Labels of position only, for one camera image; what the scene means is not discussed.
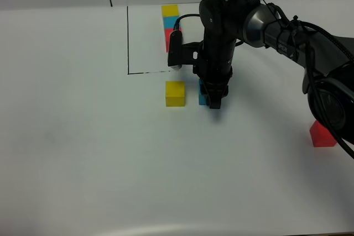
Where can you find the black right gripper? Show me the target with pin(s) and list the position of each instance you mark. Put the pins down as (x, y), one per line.
(217, 64)

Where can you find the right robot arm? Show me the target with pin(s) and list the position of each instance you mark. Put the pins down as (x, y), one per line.
(326, 59)

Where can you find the red template block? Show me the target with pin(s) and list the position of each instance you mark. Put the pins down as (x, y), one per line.
(168, 32)

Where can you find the blue template block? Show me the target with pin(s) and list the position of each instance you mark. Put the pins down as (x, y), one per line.
(169, 22)

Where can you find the yellow template block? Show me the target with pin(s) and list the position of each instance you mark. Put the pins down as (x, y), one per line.
(170, 11)

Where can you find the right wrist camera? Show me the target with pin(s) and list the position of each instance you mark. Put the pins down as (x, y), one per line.
(180, 54)

